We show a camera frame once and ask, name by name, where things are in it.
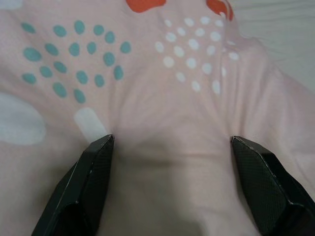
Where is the pink patterned pillow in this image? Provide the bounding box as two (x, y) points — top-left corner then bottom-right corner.
(0, 0), (315, 236)

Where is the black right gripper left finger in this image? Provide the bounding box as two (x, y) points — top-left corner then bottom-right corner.
(31, 134), (115, 236)

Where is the beige sheeted bed mattress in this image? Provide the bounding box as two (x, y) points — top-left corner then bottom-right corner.
(231, 0), (315, 84)

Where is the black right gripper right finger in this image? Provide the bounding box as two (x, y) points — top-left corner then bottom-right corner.
(230, 135), (315, 236)

